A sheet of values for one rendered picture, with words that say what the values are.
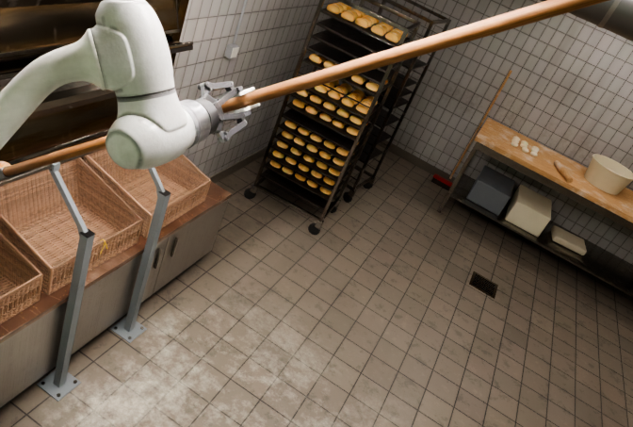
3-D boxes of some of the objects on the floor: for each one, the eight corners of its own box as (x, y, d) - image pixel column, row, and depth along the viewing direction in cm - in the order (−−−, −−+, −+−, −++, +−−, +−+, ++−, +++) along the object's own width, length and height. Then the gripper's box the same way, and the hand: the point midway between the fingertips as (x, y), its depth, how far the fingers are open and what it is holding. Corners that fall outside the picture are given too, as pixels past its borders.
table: (432, 210, 560) (476, 136, 517) (448, 185, 628) (488, 117, 585) (641, 328, 513) (708, 256, 470) (634, 287, 581) (691, 221, 538)
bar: (-141, 468, 209) (-165, 230, 152) (105, 300, 317) (144, 124, 260) (-85, 518, 202) (-88, 290, 145) (146, 329, 310) (197, 156, 253)
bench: (-344, 499, 182) (-392, 388, 154) (146, 221, 388) (164, 152, 360) (-237, 610, 170) (-268, 512, 142) (210, 262, 376) (234, 194, 348)
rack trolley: (348, 205, 508) (435, 22, 422) (288, 165, 530) (359, -16, 444) (371, 189, 550) (454, 21, 464) (315, 154, 572) (383, -14, 486)
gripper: (165, 87, 109) (228, 69, 130) (193, 161, 113) (251, 133, 133) (194, 76, 106) (253, 59, 126) (222, 155, 109) (276, 126, 130)
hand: (245, 100), depth 127 cm, fingers closed on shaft, 3 cm apart
